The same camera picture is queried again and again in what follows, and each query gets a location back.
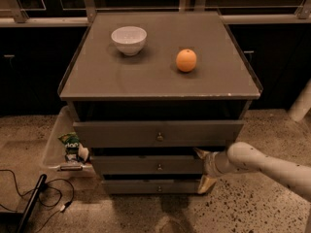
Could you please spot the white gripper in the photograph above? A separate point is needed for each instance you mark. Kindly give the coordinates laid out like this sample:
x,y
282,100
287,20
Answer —
x,y
210,166

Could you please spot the grey drawer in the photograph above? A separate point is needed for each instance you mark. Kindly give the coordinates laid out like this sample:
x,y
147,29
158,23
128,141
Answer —
x,y
151,186
147,164
157,134

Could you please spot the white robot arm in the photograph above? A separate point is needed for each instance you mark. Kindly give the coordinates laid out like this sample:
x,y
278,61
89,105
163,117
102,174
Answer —
x,y
261,193

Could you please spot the grey top drawer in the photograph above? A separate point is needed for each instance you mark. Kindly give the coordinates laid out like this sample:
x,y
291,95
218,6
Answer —
x,y
157,134

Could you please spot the grey bottom drawer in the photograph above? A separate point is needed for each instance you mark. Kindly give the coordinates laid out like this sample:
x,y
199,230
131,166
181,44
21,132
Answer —
x,y
151,186

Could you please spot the grey drawer cabinet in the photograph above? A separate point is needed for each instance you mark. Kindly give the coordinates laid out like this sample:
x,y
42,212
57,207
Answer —
x,y
103,84

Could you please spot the orange fruit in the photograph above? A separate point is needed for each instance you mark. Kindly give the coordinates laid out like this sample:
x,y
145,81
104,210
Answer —
x,y
186,60

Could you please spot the green snack bag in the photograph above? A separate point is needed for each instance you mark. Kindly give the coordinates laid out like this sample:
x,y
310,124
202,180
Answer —
x,y
71,143

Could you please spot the white ceramic bowl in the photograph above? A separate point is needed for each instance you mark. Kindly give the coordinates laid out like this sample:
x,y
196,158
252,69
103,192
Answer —
x,y
129,40

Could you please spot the clear plastic storage bin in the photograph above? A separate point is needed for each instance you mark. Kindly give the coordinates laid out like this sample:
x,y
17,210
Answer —
x,y
54,152

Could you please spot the black bar on floor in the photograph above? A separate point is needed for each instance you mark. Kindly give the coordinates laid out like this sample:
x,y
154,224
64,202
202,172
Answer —
x,y
31,203

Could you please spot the white post at right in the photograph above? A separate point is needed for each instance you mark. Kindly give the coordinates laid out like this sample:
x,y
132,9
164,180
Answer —
x,y
302,104

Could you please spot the metal railing frame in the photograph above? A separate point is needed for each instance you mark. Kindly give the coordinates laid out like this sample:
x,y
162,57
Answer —
x,y
45,13

